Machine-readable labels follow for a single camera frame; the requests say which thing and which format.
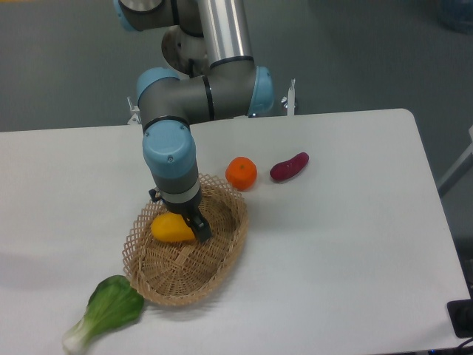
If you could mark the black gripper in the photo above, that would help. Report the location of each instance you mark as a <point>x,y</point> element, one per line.
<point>190,212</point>

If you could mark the yellow mango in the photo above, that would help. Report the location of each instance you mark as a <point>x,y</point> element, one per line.
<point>171,228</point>

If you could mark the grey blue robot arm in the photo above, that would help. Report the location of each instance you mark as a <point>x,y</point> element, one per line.
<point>232,85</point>

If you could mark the woven wicker basket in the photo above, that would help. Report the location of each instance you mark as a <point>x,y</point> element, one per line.
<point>178,274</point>

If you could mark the orange tangerine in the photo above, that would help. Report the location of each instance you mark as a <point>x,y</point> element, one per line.
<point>241,173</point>

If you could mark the green bok choy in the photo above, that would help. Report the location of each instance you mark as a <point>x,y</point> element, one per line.
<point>113,304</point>

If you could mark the purple sweet potato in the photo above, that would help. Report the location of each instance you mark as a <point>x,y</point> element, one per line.
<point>288,169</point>

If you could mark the black device at edge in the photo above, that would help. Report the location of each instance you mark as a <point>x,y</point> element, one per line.
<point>460,313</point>

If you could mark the white metal base frame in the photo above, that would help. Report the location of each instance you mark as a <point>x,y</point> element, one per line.
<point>288,103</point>

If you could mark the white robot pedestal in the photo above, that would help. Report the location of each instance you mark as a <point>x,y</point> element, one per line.
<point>185,53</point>

